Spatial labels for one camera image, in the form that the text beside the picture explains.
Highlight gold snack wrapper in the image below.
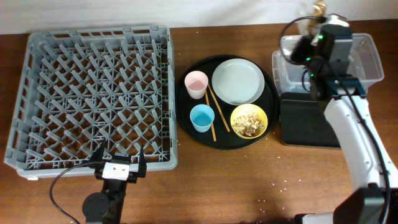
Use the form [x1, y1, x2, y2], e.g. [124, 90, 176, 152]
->
[307, 0, 326, 34]

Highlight right wooden chopstick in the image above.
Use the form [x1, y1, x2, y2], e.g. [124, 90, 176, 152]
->
[208, 85, 231, 132]

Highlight round black tray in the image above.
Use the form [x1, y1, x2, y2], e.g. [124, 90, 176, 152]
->
[175, 55, 280, 150]

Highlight yellow bowl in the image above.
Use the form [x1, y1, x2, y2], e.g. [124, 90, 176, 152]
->
[230, 104, 268, 139]

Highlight left wooden chopstick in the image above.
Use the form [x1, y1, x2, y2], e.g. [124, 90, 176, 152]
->
[205, 90, 217, 142]

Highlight clear plastic bin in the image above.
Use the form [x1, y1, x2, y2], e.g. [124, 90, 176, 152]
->
[272, 33, 384, 95]

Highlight grey dishwasher rack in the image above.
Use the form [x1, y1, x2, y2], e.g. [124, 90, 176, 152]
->
[4, 26, 178, 180]

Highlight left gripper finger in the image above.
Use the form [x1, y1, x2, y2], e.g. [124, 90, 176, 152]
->
[137, 149, 147, 178]
[88, 140, 106, 168]

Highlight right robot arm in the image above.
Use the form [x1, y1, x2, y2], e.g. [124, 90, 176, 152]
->
[288, 14, 397, 223]

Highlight grey plate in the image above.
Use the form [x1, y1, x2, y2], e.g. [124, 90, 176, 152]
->
[211, 58, 265, 105]

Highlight wooden chopstick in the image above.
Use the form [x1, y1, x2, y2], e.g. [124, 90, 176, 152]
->
[208, 85, 231, 132]
[205, 90, 217, 142]

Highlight blue cup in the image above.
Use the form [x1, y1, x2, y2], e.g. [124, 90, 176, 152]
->
[190, 104, 215, 133]

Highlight white napkin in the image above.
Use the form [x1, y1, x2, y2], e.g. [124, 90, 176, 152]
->
[295, 3, 313, 35]

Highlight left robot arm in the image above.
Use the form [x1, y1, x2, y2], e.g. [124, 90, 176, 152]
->
[82, 142, 147, 223]

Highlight food scraps with rice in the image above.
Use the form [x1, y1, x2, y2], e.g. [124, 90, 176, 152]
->
[233, 112, 265, 138]

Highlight pink cup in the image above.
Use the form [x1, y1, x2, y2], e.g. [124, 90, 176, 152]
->
[184, 71, 208, 100]

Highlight black rectangular tray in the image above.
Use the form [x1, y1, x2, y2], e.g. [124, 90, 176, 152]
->
[280, 92, 340, 148]

